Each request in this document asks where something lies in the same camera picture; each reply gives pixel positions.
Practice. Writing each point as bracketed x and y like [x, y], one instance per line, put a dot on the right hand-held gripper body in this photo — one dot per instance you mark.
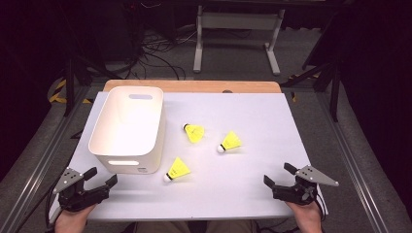
[293, 193]

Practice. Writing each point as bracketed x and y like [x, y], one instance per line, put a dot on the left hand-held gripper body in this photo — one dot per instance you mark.
[79, 197]

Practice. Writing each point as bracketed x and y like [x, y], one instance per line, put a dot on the black tripod stand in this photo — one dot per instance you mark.
[68, 90]
[335, 97]

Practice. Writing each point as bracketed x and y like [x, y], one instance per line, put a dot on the white board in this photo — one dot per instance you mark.
[226, 187]

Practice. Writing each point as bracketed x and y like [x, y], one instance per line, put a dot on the aluminium rail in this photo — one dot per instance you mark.
[35, 174]
[353, 168]

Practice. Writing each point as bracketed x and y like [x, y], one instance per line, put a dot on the yellow shuttlecock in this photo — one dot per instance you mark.
[195, 132]
[179, 169]
[231, 140]

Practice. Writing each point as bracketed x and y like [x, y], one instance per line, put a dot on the person's left hand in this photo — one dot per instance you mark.
[73, 221]

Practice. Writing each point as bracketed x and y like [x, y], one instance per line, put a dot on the white plastic bin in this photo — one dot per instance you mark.
[129, 129]

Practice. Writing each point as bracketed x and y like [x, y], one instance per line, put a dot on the yellow black floor tape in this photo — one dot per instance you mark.
[58, 97]

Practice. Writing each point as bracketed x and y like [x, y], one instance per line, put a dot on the white metal stand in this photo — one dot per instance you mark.
[239, 21]

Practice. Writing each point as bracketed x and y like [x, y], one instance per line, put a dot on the person's right hand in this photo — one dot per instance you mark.
[307, 218]

